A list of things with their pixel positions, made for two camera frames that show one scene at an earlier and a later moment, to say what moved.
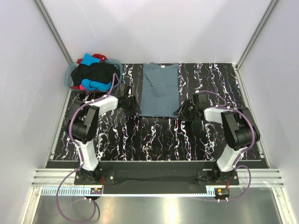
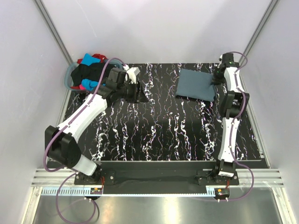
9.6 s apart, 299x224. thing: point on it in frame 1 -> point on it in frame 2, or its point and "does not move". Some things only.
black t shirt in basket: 102,71 does not move
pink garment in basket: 81,87 does not move
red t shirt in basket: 101,57 does not move
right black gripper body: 188,110 -> 217,78
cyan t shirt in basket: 90,85 does not move
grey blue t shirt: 160,90 -> 195,84
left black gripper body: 131,106 -> 133,93
